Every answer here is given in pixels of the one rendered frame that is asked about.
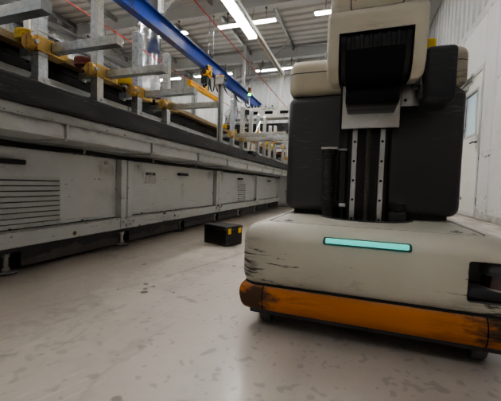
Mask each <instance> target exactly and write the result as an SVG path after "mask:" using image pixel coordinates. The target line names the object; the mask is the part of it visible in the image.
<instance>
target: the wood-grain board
mask: <svg viewBox="0 0 501 401"><path fill-rule="evenodd" d="M0 41H3V42H5V43H7V44H9V45H12V46H14V47H17V48H19V49H23V48H24V47H23V45H22V44H21V43H19V42H17V41H15V40H14V33H12V32H10V31H9V30H7V29H3V28H2V27H0ZM49 61H50V60H49ZM51 62H53V61H51ZM53 63H55V62H53ZM55 64H58V63H55ZM58 65H60V66H63V67H65V68H68V69H70V70H72V71H74V72H78V73H81V72H83V70H81V69H80V68H77V67H76V66H75V65H74V60H73V59H70V58H68V63H61V64H58ZM109 86H111V87H113V88H116V89H118V90H120V91H123V88H122V87H121V86H118V85H117V84H112V85H109ZM177 114H179V115H182V116H184V117H186V118H188V119H191V120H193V121H196V122H198V123H201V124H203V125H205V126H207V127H211V128H213V129H215V130H217V125H216V124H214V123H211V122H209V121H208V120H206V119H202V118H201V117H199V116H197V115H194V114H192V113H190V112H188V111H185V110H178V113H177Z"/></svg>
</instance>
